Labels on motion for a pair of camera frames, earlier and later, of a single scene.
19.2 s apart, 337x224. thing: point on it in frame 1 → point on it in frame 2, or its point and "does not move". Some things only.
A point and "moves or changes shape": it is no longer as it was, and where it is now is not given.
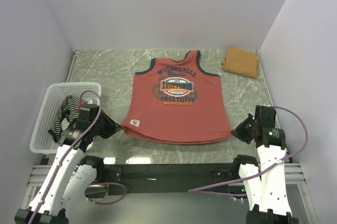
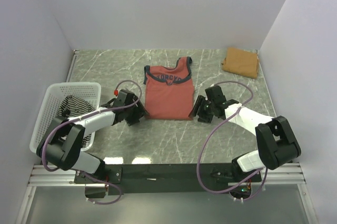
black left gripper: [112, 126] → [140, 111]
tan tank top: [241, 62] does not move
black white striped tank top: [69, 109] does not move
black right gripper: [238, 132] → [203, 117]
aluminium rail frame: [294, 174] does not move
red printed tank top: [174, 102] moves or changes shape
